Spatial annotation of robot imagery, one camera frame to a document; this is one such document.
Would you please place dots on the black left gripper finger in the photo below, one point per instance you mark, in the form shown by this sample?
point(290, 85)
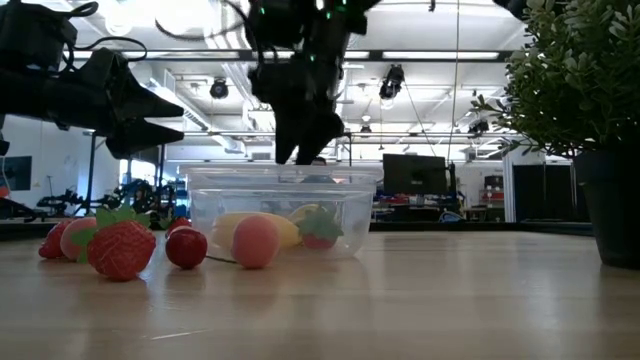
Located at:
point(125, 100)
point(135, 140)

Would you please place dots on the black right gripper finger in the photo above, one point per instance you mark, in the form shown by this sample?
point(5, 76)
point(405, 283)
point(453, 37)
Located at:
point(320, 132)
point(287, 140)

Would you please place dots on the yellow toy lemon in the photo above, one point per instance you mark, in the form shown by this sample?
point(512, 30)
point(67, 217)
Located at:
point(302, 212)

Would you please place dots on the clear plastic tupperware container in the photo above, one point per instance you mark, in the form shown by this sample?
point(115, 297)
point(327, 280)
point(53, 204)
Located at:
point(360, 200)

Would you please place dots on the pink toy peach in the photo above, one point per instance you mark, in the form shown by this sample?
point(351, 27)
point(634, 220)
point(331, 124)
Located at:
point(255, 242)
point(67, 240)

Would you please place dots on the red toy strawberry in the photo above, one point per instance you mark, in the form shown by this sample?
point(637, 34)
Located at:
point(320, 242)
point(180, 225)
point(122, 252)
point(50, 245)

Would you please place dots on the yellow toy banana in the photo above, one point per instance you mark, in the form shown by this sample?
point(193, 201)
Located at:
point(222, 230)

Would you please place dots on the red toy cherry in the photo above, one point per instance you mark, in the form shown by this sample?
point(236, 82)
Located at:
point(186, 248)

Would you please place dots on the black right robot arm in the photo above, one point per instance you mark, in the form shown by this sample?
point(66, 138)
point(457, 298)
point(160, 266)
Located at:
point(300, 25)

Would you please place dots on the person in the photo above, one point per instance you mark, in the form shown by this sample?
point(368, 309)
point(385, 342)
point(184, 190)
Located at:
point(318, 161)

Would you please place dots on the black ceiling lamp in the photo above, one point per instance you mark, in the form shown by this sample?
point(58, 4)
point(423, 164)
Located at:
point(219, 89)
point(391, 85)

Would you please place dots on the black monitor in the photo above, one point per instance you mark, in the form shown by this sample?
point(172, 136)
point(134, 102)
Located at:
point(415, 175)

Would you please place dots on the long ceiling light bar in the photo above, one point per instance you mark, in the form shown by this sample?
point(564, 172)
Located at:
point(440, 55)

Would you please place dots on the black partition panels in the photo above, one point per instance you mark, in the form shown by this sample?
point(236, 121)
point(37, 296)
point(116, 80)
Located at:
point(545, 192)

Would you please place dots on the green plant in black pot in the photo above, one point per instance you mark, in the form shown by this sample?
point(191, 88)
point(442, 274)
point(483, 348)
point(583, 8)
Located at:
point(575, 90)

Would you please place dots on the small black background frame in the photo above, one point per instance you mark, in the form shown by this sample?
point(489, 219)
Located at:
point(350, 150)

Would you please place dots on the black upright stand frame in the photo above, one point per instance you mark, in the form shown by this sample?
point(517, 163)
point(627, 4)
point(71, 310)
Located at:
point(91, 175)

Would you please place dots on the long horizontal ceiling rail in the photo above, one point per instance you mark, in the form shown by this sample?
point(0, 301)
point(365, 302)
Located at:
point(400, 134)

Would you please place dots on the dark wall picture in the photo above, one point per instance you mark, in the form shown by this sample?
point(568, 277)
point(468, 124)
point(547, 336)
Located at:
point(15, 172)

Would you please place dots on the black aluminium table frame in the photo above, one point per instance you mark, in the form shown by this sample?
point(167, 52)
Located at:
point(450, 228)

